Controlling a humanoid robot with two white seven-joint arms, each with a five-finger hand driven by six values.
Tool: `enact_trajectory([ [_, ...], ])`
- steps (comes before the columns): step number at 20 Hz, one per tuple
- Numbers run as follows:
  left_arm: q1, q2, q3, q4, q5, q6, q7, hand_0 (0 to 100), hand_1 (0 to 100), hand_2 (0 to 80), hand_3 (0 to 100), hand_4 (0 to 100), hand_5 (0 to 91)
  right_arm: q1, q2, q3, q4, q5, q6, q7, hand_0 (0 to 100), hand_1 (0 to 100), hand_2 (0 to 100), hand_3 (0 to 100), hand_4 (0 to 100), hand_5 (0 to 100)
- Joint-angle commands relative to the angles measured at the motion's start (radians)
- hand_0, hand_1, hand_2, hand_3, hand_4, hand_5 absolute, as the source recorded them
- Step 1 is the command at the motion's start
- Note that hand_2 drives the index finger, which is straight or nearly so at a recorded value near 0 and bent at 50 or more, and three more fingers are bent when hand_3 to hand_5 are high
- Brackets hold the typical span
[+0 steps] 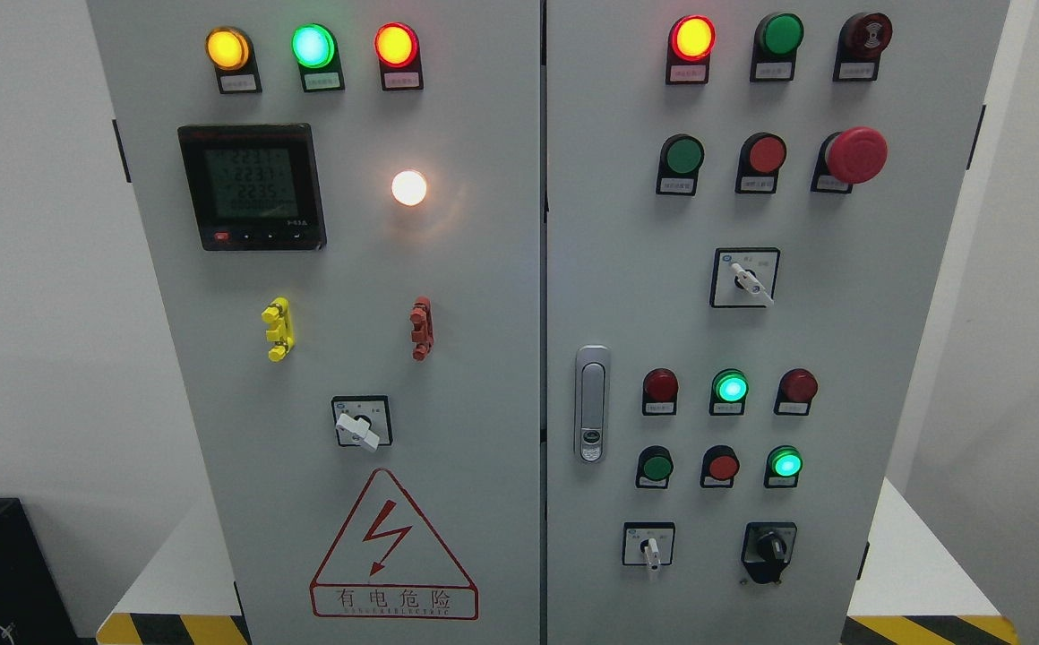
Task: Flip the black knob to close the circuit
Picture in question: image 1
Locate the yellow indicator light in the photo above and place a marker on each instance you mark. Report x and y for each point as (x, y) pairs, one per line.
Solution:
(232, 55)

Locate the red terminal connector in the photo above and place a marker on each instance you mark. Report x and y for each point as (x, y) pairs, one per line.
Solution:
(422, 334)

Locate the black digital power meter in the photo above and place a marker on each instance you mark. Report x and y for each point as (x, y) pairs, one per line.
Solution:
(254, 187)

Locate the lit green indicator light middle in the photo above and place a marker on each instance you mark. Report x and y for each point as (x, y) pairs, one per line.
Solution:
(729, 389)

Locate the white selector switch upper right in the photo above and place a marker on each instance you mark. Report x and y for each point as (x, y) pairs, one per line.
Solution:
(744, 277)

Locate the left grey cabinet door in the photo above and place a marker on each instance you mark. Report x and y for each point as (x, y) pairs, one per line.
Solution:
(465, 421)

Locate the white glowing indicator light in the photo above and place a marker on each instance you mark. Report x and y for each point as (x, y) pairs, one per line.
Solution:
(409, 188)

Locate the silver door handle lock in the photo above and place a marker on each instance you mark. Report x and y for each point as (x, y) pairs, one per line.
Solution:
(590, 390)

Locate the green push button upper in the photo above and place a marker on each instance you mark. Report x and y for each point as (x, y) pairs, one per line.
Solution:
(680, 159)

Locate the dark green indicator light top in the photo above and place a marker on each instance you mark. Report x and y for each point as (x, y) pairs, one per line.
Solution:
(776, 41)

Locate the white selector switch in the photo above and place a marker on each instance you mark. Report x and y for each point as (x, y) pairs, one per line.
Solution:
(648, 544)
(744, 277)

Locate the green indicator light top left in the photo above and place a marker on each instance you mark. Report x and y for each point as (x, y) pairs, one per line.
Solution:
(317, 55)

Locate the lit green push button lower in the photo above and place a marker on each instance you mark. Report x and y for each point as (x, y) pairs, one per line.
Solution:
(784, 466)

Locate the red indicator light top left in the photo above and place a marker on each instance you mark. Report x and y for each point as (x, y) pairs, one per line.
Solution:
(398, 49)

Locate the dark red indicator light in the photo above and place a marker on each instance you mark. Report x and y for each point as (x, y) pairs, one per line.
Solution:
(660, 393)
(796, 391)

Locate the red indicator light top right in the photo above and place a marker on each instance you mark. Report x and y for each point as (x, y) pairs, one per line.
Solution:
(690, 43)

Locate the red push button upper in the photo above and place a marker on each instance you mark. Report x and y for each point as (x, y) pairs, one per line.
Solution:
(761, 157)

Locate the white selector switch lower right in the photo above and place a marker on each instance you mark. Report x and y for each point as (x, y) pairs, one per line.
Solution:
(648, 544)

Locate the black knob selector switch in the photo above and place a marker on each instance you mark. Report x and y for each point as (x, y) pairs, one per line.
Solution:
(767, 549)

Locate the red electric hazard warning sticker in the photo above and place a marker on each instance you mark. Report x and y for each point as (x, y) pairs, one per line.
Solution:
(388, 562)

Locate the dark red buzzer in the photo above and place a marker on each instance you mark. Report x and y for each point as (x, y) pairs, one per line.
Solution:
(861, 41)

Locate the dark red indicator light left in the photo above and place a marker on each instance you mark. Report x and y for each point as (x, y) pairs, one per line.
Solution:
(660, 393)

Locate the dark red indicator light right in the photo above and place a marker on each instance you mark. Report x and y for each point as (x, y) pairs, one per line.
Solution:
(796, 391)

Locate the grey cabinet door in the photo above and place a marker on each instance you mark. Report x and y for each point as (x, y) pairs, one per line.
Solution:
(631, 270)
(465, 421)

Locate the white selector switch left door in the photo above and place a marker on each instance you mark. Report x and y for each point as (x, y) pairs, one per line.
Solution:
(363, 421)

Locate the right grey cabinet door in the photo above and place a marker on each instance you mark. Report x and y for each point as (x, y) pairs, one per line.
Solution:
(631, 270)

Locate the red push button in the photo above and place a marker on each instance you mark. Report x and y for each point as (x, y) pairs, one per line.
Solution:
(720, 466)
(761, 157)

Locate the yellow terminal connector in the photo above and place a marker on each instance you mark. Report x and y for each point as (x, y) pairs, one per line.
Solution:
(279, 328)

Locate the red emergency stop mushroom button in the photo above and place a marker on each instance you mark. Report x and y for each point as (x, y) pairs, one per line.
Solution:
(849, 158)

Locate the red push button lower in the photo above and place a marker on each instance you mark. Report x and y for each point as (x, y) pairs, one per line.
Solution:
(720, 466)

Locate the black box lower left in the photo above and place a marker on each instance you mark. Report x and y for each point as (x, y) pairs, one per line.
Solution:
(0, 573)

